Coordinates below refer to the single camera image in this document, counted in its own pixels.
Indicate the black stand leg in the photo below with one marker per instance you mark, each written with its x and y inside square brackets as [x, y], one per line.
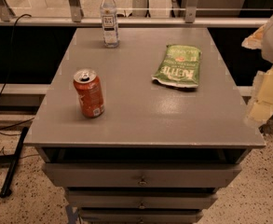
[5, 190]

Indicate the metal window railing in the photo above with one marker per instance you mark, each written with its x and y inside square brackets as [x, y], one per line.
[86, 13]

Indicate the grey drawer cabinet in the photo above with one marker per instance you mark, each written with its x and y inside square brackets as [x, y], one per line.
[142, 121]

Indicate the middle grey drawer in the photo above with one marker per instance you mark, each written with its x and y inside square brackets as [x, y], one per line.
[140, 199]

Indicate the orange soda can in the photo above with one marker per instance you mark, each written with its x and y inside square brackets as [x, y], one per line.
[88, 87]

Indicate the bottom grey drawer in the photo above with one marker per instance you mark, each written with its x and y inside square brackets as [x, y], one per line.
[140, 216]

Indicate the grey drawer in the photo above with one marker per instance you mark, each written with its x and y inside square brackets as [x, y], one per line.
[140, 199]
[140, 216]
[141, 175]

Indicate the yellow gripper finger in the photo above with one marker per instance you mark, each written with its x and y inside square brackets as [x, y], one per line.
[254, 41]
[260, 106]

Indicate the top grey drawer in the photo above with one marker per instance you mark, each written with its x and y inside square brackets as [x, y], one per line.
[141, 175]

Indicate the green jalapeno chip bag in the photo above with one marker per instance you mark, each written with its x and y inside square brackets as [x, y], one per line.
[180, 67]

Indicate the clear plastic water bottle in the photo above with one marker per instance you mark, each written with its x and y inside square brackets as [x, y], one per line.
[109, 23]

